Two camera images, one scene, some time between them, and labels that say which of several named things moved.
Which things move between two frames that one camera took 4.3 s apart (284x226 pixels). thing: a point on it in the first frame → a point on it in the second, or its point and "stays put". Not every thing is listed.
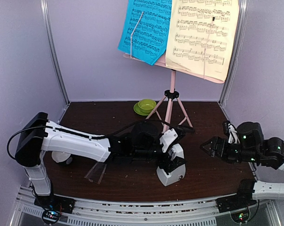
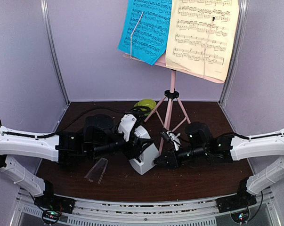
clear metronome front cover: x=95 y=173 stays put
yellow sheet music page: x=202 y=36 stays put
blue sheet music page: x=145 y=31 stays put
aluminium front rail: x=195 y=213 stays put
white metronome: x=176 y=167 → x=148 y=154
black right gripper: x=216 y=141 → x=172 y=162
